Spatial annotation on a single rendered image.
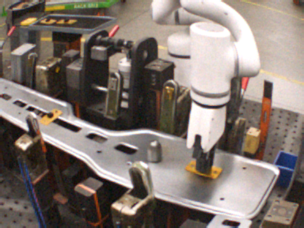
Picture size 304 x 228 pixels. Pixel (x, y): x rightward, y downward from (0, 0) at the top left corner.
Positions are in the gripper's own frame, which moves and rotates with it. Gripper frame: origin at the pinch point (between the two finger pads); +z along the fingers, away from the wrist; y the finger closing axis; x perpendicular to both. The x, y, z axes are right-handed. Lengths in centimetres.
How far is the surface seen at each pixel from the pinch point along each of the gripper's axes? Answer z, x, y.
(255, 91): 103, -58, -235
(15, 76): 2, -80, -12
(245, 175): 3.6, 10.3, -3.3
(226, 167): 3.6, 4.3, -4.4
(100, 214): 12.9, -17.3, 17.7
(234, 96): -9.0, 0.4, -14.8
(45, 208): 23.0, -38.7, 19.1
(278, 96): 103, -34, -241
